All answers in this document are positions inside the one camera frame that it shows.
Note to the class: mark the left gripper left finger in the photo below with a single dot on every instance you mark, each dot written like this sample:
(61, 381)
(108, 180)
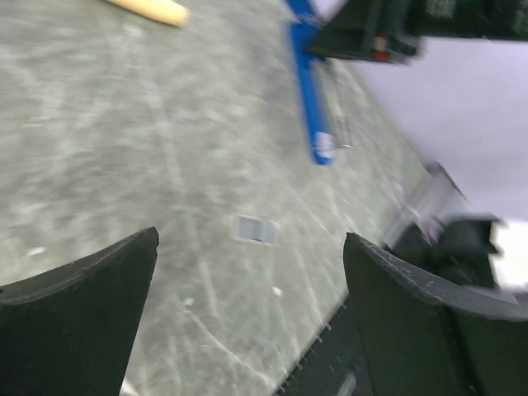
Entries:
(71, 330)

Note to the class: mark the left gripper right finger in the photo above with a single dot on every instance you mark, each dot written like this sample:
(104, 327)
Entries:
(423, 335)

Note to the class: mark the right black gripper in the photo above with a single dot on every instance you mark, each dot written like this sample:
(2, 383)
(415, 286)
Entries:
(373, 31)

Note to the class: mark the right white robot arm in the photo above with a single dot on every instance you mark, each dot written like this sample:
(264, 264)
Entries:
(493, 20)

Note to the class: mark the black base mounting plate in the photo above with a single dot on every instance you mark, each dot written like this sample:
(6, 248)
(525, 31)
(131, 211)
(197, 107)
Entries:
(334, 363)

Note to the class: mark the grey staple strip block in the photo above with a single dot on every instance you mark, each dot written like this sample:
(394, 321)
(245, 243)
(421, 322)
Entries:
(253, 229)

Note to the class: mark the beige toy microphone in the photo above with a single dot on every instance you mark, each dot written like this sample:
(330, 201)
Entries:
(164, 11)

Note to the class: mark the aluminium table frame rail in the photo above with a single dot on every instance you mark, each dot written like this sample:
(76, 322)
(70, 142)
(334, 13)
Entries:
(435, 196)

